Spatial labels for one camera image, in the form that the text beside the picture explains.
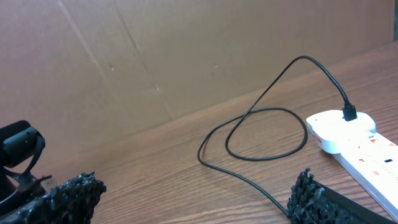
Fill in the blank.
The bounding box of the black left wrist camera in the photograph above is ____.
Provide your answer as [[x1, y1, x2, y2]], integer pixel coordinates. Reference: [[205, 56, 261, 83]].
[[1, 120, 45, 168]]

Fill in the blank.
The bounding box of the black USB charging cable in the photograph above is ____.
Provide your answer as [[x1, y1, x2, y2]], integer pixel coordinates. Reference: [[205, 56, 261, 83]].
[[197, 55, 358, 217]]

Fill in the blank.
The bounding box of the white power strip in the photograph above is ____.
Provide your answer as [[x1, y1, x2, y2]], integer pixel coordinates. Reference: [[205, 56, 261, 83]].
[[334, 132, 397, 221]]

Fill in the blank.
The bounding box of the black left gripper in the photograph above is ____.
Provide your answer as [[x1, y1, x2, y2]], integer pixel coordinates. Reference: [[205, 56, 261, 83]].
[[1, 167, 52, 216]]

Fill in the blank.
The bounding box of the white charger adapter plug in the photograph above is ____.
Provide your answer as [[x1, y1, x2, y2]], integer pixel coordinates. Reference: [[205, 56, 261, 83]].
[[306, 110, 377, 154]]

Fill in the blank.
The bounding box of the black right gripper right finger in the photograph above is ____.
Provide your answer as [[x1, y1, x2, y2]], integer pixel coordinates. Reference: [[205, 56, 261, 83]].
[[287, 168, 395, 224]]

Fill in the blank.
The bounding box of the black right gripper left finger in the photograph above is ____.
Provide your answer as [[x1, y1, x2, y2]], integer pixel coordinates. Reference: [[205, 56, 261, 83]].
[[1, 172, 106, 224]]

